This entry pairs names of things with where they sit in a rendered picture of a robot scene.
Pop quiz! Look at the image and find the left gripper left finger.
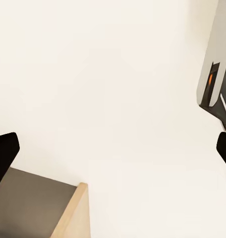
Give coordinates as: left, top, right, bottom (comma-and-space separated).
0, 132, 20, 182

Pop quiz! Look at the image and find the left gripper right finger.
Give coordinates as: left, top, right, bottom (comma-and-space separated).
216, 131, 226, 163

